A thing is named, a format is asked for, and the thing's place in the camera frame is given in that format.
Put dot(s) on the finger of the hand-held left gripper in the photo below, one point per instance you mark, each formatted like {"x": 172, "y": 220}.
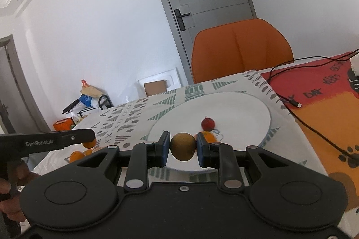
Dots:
{"x": 78, "y": 136}

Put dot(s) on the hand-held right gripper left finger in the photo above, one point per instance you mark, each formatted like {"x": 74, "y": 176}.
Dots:
{"x": 165, "y": 149}

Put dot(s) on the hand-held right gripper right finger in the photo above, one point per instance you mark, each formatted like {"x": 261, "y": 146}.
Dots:
{"x": 200, "y": 151}

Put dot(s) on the orange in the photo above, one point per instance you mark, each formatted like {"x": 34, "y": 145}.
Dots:
{"x": 89, "y": 144}
{"x": 88, "y": 152}
{"x": 75, "y": 156}
{"x": 209, "y": 137}

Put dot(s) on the brown kiwi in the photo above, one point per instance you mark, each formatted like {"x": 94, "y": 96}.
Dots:
{"x": 183, "y": 147}

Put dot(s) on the small red fruit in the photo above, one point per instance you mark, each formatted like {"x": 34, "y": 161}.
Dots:
{"x": 208, "y": 123}

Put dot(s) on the white plate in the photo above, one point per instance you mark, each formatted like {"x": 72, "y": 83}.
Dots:
{"x": 224, "y": 107}

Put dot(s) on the person's left hand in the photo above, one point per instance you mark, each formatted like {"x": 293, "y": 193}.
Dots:
{"x": 28, "y": 176}

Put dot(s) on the orange box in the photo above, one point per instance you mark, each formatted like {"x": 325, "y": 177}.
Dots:
{"x": 63, "y": 126}

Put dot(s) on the flat black item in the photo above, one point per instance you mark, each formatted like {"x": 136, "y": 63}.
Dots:
{"x": 72, "y": 107}

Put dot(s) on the blue plastic bag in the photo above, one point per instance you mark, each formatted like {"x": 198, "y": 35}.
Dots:
{"x": 85, "y": 100}

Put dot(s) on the black metal rack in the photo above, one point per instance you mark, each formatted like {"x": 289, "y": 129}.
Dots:
{"x": 105, "y": 101}

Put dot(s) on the patterned white tablecloth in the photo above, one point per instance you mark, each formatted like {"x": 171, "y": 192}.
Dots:
{"x": 126, "y": 115}

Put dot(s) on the grey side door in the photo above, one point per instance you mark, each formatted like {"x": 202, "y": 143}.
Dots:
{"x": 11, "y": 87}

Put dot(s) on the brown cardboard piece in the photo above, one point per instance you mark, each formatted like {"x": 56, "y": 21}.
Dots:
{"x": 155, "y": 87}

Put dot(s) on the white foam board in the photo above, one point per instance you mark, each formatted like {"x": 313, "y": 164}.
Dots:
{"x": 171, "y": 77}

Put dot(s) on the orange chair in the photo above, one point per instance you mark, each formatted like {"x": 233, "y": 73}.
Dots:
{"x": 241, "y": 51}

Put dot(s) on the red orange printed mat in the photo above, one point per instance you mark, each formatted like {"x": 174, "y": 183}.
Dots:
{"x": 322, "y": 115}

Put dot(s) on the white charger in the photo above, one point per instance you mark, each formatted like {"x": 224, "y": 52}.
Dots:
{"x": 354, "y": 65}

